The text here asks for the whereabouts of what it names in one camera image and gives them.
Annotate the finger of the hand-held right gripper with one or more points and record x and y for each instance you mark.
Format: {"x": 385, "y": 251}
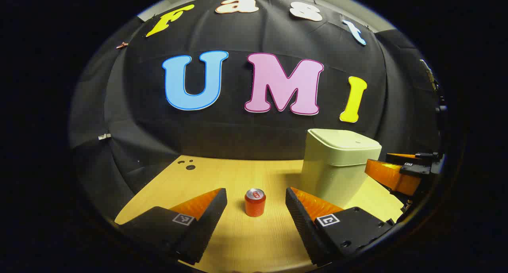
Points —
{"x": 412, "y": 160}
{"x": 389, "y": 175}

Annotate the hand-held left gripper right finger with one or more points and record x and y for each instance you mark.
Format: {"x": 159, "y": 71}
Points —
{"x": 303, "y": 221}

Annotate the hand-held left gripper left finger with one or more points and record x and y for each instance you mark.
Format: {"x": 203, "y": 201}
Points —
{"x": 206, "y": 221}

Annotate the red pop can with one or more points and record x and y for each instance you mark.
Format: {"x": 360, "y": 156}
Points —
{"x": 254, "y": 205}

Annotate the pale green desktop garbage bin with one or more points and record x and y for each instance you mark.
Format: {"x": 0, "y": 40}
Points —
{"x": 333, "y": 170}

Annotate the wooden desktop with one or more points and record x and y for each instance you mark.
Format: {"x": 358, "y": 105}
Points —
{"x": 238, "y": 177}

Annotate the black backdrop cloth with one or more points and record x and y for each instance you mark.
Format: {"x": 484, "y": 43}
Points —
{"x": 238, "y": 134}

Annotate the silver metal clip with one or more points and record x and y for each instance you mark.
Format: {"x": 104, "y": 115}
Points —
{"x": 104, "y": 136}

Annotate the copper metal clip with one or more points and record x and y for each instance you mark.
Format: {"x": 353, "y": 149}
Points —
{"x": 122, "y": 45}

